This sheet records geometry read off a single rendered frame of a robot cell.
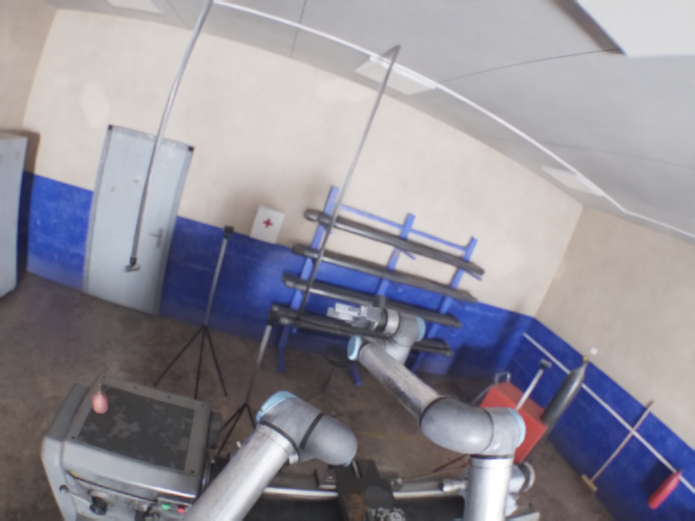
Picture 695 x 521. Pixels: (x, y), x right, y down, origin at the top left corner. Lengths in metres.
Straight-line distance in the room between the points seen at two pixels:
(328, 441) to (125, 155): 3.86
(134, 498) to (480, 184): 4.68
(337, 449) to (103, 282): 4.20
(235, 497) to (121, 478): 0.65
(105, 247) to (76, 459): 3.47
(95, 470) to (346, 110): 3.85
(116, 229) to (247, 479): 3.90
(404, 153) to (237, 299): 2.69
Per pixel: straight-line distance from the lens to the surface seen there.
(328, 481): 2.14
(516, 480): 2.48
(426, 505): 2.55
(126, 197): 4.35
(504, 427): 0.91
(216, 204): 4.11
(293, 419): 0.92
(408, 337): 1.30
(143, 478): 1.41
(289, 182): 4.04
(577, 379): 4.13
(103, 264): 4.72
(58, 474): 1.61
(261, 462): 0.89
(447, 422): 0.84
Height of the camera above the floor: 2.48
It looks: 15 degrees down
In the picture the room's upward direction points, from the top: 21 degrees clockwise
